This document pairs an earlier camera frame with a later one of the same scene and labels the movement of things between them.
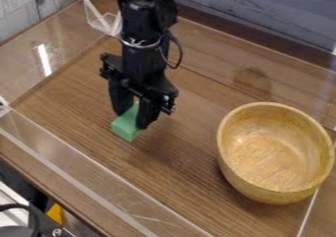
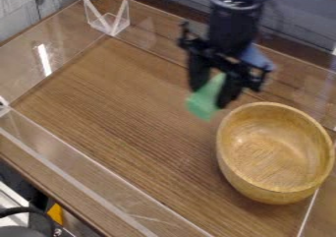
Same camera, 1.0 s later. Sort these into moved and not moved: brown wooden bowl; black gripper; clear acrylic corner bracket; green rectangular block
Moved: black gripper; green rectangular block
Not moved: brown wooden bowl; clear acrylic corner bracket
